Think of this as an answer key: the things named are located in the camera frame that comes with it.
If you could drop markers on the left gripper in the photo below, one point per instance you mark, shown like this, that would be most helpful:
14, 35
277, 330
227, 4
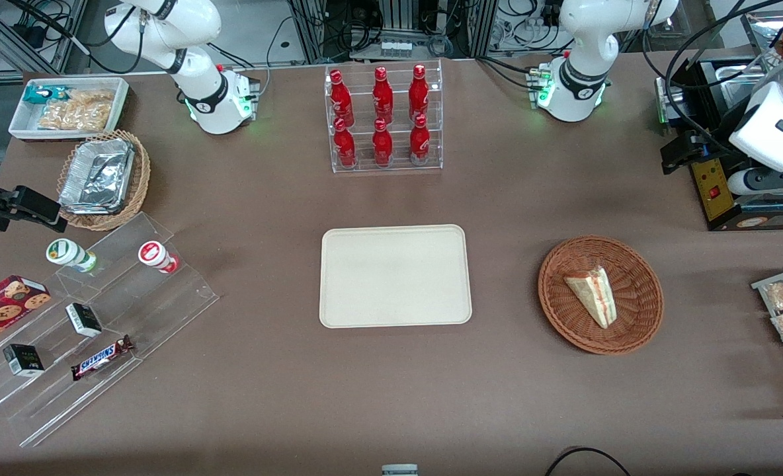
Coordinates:
714, 140

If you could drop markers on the triangle sandwich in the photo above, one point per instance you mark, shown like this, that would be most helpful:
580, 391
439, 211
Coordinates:
593, 294

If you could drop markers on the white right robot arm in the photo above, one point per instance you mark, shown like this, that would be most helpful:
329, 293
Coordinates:
200, 99

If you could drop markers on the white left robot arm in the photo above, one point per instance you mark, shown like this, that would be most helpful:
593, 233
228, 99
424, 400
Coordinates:
583, 39

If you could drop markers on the light oval wicker basket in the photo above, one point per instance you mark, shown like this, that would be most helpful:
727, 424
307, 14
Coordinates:
141, 178

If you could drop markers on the tray of snack bags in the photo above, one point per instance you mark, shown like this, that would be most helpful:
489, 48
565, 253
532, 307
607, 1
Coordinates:
762, 285

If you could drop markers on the round brown wicker basket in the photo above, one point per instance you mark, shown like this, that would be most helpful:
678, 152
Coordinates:
636, 311

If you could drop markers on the beige rectangular tray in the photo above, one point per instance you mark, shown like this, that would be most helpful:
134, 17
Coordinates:
395, 276

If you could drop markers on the green lid yogurt cup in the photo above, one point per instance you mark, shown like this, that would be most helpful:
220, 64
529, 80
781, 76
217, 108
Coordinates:
67, 253

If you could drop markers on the aluminium foil container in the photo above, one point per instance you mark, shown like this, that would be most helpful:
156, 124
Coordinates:
97, 175

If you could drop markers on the white rectangular bin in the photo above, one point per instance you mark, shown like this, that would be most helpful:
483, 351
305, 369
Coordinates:
24, 129

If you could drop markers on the steel warmer pan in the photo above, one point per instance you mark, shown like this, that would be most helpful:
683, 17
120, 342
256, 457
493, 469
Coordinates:
729, 76

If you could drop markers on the black food warmer appliance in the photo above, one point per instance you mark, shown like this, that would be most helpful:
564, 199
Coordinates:
748, 211

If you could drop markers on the clear bag of chips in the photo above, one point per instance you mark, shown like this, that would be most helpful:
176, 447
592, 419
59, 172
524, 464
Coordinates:
77, 112

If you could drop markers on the red cookie box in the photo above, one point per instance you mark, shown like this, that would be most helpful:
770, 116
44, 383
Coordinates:
4, 304

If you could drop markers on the teal snack packet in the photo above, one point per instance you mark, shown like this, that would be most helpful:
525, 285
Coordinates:
41, 94

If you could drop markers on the small black box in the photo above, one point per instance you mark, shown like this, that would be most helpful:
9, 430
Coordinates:
23, 360
84, 319

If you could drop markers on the red lid yogurt cup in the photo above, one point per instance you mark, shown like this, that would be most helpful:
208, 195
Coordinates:
153, 254

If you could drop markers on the clear acrylic step display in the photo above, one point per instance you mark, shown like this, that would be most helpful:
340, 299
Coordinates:
140, 311

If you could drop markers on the snickers chocolate bar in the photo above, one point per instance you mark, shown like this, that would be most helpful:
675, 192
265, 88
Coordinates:
100, 357

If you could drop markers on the red soda bottle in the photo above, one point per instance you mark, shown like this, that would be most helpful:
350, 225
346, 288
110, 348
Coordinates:
419, 92
420, 142
383, 96
383, 144
345, 145
342, 99

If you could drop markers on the clear acrylic bottle rack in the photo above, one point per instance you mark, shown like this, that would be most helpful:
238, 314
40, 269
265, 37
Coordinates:
401, 165

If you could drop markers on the white power strip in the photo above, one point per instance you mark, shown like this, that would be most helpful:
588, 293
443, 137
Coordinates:
395, 47

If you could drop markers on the small grey device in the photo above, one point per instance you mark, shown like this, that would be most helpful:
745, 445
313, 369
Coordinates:
399, 470

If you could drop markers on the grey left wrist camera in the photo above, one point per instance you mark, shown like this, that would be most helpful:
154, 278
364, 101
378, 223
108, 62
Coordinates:
739, 183

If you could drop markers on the aluminium frame structure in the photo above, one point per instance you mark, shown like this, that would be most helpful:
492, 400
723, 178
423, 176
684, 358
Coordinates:
391, 20

